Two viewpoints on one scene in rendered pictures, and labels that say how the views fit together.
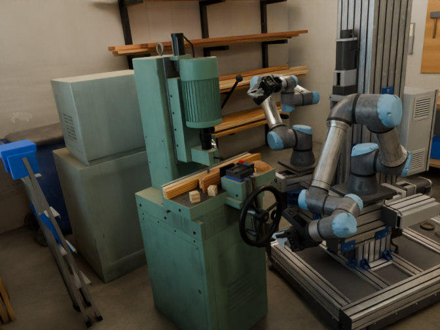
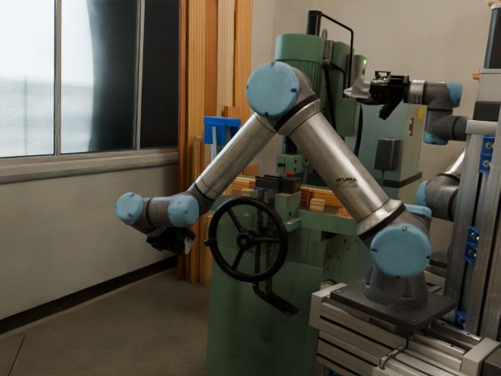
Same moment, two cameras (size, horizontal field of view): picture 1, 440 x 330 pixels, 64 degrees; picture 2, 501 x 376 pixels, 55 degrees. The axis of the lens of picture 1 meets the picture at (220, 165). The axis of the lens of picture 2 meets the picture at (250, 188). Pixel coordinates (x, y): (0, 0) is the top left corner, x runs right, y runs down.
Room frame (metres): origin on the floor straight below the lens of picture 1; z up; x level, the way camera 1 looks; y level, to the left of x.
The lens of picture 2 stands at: (0.82, -1.56, 1.25)
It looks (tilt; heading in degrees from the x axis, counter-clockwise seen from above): 10 degrees down; 66
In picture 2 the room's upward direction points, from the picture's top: 4 degrees clockwise
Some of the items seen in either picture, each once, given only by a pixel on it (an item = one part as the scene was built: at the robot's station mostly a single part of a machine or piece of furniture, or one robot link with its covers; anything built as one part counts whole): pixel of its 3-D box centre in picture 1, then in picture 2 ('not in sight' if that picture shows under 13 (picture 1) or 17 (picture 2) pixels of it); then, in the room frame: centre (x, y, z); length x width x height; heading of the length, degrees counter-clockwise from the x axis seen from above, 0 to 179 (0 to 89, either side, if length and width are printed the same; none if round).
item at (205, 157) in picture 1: (205, 156); (291, 165); (1.70, 0.07, 1.03); 0.14 x 0.07 x 0.09; 42
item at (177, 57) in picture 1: (178, 52); (312, 34); (1.78, 0.15, 1.54); 0.08 x 0.08 x 0.17; 42
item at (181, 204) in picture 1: (229, 188); (282, 211); (1.62, -0.04, 0.87); 0.61 x 0.30 x 0.06; 132
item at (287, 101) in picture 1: (290, 101); (442, 127); (1.95, -0.42, 1.22); 0.11 x 0.08 x 0.11; 103
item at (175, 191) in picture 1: (217, 173); (300, 195); (1.72, 0.01, 0.92); 0.67 x 0.02 x 0.04; 132
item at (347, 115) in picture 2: not in sight; (347, 117); (1.94, 0.09, 1.23); 0.09 x 0.08 x 0.15; 42
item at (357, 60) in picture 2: not in sight; (355, 74); (2.01, 0.17, 1.40); 0.10 x 0.06 x 0.16; 42
